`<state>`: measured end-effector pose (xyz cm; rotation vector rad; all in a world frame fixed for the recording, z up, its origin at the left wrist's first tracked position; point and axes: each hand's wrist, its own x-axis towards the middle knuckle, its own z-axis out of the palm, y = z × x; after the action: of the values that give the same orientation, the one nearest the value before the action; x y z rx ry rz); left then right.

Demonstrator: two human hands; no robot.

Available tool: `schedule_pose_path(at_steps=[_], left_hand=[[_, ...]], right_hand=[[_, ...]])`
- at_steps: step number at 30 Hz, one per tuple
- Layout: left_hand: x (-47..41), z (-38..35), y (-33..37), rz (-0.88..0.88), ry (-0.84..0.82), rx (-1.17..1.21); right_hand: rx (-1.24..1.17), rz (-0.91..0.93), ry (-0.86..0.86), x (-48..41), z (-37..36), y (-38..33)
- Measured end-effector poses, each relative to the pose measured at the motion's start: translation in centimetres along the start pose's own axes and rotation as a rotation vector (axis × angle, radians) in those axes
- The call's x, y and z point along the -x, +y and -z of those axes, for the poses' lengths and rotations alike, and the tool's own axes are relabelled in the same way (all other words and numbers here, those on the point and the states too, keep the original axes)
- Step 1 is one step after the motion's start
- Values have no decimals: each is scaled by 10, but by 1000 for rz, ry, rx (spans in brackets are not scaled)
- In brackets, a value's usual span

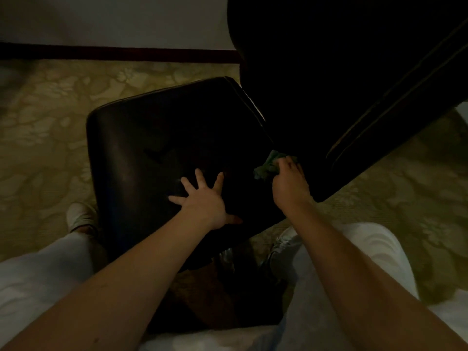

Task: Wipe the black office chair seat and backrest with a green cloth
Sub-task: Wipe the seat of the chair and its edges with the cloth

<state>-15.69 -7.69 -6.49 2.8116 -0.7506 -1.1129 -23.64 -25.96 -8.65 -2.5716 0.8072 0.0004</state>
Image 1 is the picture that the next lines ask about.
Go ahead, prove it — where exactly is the person's right hand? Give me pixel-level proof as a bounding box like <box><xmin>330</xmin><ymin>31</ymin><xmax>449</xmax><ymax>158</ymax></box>
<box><xmin>271</xmin><ymin>156</ymin><xmax>312</xmax><ymax>213</ymax></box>

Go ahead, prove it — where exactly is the person's left hand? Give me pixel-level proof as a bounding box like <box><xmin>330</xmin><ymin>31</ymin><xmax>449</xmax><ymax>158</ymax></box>
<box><xmin>168</xmin><ymin>168</ymin><xmax>243</xmax><ymax>231</ymax></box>

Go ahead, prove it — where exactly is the green cleaning cloth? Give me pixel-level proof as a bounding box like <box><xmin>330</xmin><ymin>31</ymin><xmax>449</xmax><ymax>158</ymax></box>
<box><xmin>253</xmin><ymin>149</ymin><xmax>297</xmax><ymax>181</ymax></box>

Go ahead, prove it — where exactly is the black leather chair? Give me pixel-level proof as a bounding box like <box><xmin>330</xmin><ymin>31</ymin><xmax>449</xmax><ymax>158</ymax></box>
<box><xmin>86</xmin><ymin>0</ymin><xmax>468</xmax><ymax>335</ymax></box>

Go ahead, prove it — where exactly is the person's left forearm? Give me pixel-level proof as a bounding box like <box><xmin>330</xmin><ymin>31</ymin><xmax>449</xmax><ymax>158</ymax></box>
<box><xmin>0</xmin><ymin>212</ymin><xmax>213</xmax><ymax>351</ymax></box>

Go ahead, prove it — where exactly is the person's right forearm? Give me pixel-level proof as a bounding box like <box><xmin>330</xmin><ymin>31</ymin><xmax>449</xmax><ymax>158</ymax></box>
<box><xmin>283</xmin><ymin>200</ymin><xmax>468</xmax><ymax>351</ymax></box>

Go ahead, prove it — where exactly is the white sneaker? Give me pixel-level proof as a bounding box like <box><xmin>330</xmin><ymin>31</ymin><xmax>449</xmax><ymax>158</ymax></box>
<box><xmin>65</xmin><ymin>202</ymin><xmax>98</xmax><ymax>235</ymax></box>
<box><xmin>269</xmin><ymin>226</ymin><xmax>303</xmax><ymax>261</ymax></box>

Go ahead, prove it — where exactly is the dark red baseboard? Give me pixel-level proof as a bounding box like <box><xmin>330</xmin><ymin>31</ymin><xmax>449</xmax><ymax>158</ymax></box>
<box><xmin>0</xmin><ymin>41</ymin><xmax>245</xmax><ymax>64</ymax></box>

